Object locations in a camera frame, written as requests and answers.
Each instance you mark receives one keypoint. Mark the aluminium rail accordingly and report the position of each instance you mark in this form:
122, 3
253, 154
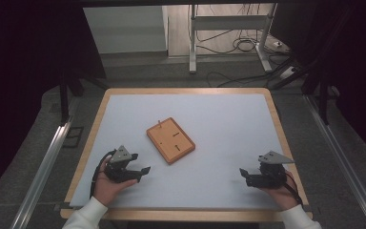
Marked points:
41, 175
343, 165

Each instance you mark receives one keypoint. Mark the white panel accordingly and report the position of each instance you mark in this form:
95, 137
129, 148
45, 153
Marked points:
125, 30

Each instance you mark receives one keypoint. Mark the white topped wooden table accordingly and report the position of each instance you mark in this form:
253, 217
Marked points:
219, 133

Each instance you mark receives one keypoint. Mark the black stand leg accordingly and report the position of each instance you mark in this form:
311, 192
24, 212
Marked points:
323, 98
65, 98

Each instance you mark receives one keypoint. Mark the white power strip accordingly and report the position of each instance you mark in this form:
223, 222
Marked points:
288, 72

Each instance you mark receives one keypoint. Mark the white metal desk frame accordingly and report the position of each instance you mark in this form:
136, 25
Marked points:
228, 23

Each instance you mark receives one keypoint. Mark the small wooden peg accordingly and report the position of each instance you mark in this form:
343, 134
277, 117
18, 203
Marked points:
159, 123

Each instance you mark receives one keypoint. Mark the orange wooden peg board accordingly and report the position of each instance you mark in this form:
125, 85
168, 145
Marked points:
170, 140

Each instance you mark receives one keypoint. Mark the person's left hand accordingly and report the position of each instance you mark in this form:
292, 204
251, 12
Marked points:
108, 187

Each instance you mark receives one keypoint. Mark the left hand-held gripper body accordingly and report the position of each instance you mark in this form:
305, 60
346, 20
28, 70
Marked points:
118, 168

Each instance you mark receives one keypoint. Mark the person's right hand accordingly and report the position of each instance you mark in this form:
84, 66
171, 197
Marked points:
281, 194

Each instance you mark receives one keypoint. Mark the black curtain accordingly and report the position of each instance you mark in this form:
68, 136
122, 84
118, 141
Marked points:
346, 63
28, 79

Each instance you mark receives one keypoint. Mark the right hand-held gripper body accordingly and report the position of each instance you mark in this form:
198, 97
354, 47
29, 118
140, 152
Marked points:
268, 173

